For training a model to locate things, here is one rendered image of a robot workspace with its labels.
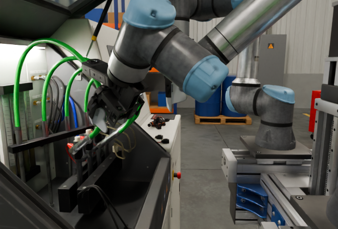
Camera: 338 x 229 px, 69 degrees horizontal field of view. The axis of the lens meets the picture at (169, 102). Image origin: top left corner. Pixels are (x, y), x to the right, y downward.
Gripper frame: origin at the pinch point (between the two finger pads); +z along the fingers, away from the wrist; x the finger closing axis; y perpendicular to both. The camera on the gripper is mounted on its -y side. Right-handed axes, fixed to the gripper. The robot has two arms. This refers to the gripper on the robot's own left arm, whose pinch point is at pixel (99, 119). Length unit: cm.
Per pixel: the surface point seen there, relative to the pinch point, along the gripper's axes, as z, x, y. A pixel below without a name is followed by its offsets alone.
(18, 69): 10.9, -5.3, -30.7
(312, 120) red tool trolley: 162, 410, 97
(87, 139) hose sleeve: 5.3, -3.3, 1.5
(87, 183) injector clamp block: 28.1, -1.7, 6.2
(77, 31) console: 20, 28, -51
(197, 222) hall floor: 146, 95, 61
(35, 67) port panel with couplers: 30, 8, -46
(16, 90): 17.0, -7.2, -28.3
